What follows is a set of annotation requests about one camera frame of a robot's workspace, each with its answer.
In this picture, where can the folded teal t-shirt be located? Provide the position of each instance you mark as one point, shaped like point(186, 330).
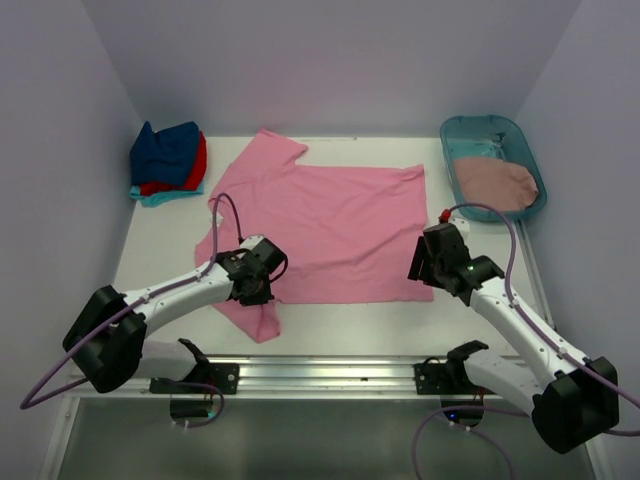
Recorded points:
point(162, 197)

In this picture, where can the aluminium mounting rail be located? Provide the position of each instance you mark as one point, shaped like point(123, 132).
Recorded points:
point(373, 377)

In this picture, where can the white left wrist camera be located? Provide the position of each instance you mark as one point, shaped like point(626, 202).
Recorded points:
point(251, 241)

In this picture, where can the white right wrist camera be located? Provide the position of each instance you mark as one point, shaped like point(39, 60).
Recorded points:
point(462, 225)

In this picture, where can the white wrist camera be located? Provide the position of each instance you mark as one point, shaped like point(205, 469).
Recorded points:
point(251, 241)
point(462, 225)

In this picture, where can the folded blue t-shirt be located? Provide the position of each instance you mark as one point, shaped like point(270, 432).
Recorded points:
point(165, 156)

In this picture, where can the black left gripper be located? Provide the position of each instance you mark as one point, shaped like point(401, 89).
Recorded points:
point(261, 297)

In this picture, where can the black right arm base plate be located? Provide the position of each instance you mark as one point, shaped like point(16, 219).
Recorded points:
point(435, 376)

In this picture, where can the salmon pink cloth in bin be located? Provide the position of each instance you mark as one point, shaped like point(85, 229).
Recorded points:
point(505, 186)

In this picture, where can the folded red t-shirt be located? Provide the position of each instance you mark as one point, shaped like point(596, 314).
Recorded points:
point(192, 182)

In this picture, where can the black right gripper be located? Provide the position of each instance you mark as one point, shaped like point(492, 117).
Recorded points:
point(419, 268)

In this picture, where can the teal plastic bin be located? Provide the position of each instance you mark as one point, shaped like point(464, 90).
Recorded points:
point(491, 136)

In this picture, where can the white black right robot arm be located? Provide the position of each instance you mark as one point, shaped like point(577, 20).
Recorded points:
point(569, 397)

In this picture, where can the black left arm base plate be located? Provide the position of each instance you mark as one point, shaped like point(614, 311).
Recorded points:
point(223, 376)

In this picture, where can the pink t-shirt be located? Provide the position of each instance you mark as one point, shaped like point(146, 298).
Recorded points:
point(349, 232)

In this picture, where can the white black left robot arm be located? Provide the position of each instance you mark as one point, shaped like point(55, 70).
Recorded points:
point(110, 340)

